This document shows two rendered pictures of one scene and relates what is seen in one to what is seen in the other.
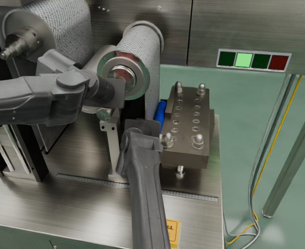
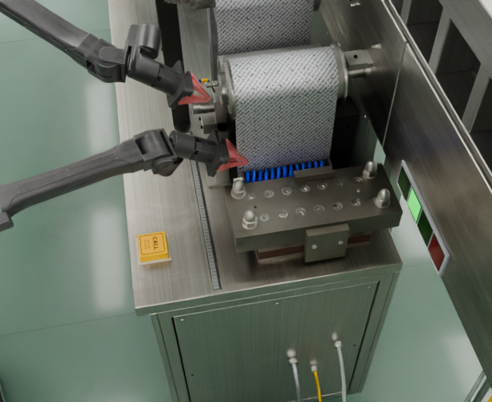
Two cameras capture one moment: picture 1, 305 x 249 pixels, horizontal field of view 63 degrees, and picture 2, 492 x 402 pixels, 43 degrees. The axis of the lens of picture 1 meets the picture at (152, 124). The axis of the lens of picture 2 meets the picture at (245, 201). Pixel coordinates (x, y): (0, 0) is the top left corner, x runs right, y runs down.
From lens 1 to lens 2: 118 cm
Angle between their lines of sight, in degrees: 49
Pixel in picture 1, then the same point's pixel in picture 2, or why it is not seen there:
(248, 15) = (430, 146)
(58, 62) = (138, 37)
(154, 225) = (61, 174)
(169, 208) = (186, 244)
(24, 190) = (159, 119)
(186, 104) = (335, 191)
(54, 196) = not seen: hidden behind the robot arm
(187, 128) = (278, 205)
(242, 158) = not seen: outside the picture
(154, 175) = (111, 163)
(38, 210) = not seen: hidden behind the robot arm
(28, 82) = (84, 39)
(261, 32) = (434, 186)
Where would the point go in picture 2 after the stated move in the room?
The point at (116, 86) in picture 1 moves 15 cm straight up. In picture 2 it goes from (179, 88) to (172, 29)
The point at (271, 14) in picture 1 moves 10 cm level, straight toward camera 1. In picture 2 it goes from (445, 170) to (388, 168)
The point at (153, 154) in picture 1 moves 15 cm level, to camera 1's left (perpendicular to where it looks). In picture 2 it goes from (135, 155) to (118, 111)
